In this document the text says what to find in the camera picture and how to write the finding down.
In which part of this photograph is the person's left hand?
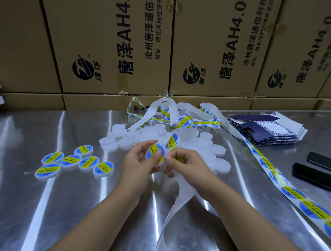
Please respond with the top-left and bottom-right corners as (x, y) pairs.
(121, 140), (166, 187)

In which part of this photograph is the person's right hand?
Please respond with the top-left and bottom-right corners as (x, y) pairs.
(164, 148), (217, 190)

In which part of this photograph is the single labelled white round container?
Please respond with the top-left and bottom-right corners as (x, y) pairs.
(146, 144), (166, 166)

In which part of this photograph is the blue yellow sticker strip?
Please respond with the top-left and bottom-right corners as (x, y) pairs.
(126, 97), (331, 251)

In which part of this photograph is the person's right forearm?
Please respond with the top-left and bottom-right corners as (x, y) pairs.
(193, 177), (302, 251)

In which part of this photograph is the person's left forearm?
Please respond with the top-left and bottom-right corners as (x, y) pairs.
(49, 178), (137, 251)

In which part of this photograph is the pile of plain white containers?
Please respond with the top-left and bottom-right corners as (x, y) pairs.
(99, 123), (231, 173)

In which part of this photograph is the group of labelled round containers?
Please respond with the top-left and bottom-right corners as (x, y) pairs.
(34, 145), (115, 179)

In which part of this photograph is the stack of dark blue cartons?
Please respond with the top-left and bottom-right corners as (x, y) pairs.
(229, 111), (308, 146)

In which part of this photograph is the stack of brown cardboard boxes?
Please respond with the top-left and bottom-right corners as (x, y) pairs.
(0, 0), (331, 112)

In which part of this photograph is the black phone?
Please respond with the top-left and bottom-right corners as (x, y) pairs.
(307, 152), (331, 171)
(292, 162), (331, 192)

